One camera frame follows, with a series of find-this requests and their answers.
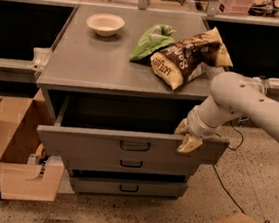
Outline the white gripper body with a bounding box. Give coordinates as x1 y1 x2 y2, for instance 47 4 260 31
186 106 219 139

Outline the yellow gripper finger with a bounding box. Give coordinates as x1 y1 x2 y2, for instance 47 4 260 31
176 134 203 153
174 119 188 135

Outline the grey top drawer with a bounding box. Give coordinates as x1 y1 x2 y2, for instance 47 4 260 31
33 91 234 178

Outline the grey drawer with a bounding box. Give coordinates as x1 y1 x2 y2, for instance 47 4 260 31
63 156 199 176
70 177 187 198
33 91 234 178

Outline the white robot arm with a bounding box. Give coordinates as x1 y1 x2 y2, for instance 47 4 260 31
174 72 279 153

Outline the grey middle drawer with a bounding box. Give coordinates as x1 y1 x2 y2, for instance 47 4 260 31
63 156 199 176

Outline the grey drawer cabinet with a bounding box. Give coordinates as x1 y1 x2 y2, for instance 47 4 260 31
23 0 246 211

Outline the grey bottom drawer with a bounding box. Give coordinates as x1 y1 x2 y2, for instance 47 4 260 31
70 177 187 198

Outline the open cardboard box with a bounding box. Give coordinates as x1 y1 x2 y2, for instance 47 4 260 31
0 91 65 201

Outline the brown chip bag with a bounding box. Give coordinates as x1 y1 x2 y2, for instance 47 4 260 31
150 27 233 90

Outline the green chip bag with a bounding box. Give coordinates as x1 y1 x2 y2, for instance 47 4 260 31
129 23 176 62

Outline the white power strip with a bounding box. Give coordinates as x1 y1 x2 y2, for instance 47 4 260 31
268 77 279 88

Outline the pink box on shelf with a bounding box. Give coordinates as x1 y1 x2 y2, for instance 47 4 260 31
218 0 254 15

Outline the white bowl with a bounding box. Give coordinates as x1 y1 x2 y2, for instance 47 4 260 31
86 13 125 37

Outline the black floor cable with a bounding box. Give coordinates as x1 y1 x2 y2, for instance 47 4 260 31
206 118 279 223

